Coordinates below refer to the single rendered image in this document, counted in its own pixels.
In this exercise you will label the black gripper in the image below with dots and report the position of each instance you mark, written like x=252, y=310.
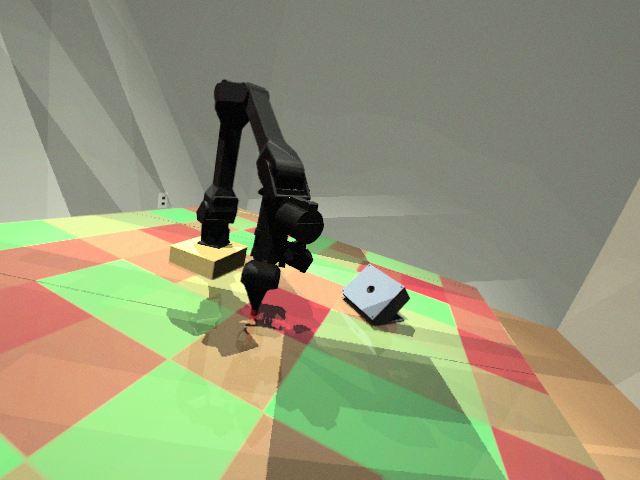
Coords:
x=261, y=274

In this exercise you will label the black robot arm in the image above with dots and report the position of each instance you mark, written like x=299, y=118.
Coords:
x=279, y=168

